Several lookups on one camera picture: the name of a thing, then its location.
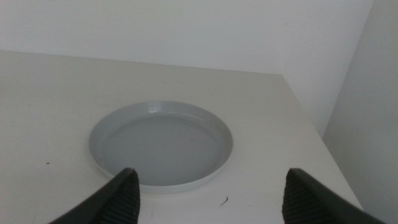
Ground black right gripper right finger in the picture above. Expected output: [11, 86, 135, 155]
[281, 168, 388, 224]

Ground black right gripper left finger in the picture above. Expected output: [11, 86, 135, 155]
[48, 167, 141, 224]

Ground grey shallow bowl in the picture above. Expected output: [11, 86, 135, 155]
[89, 100, 234, 194]

